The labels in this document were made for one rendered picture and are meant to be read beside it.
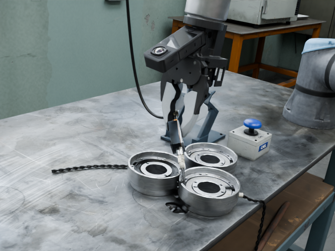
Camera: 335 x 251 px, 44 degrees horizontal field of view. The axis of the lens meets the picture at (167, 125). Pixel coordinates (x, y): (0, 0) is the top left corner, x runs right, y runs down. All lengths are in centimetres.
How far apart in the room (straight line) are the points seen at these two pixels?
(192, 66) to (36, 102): 188
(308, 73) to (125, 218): 68
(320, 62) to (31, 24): 166
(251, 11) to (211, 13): 228
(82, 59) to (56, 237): 209
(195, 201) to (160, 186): 7
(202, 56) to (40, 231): 39
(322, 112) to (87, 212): 73
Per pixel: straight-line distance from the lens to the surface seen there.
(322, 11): 460
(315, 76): 115
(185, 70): 73
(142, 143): 92
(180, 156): 73
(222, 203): 68
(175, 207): 70
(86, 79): 272
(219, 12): 72
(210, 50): 76
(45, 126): 99
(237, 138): 91
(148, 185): 72
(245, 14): 301
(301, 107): 117
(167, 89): 76
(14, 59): 238
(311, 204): 132
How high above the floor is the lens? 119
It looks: 22 degrees down
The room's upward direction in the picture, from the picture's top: 6 degrees clockwise
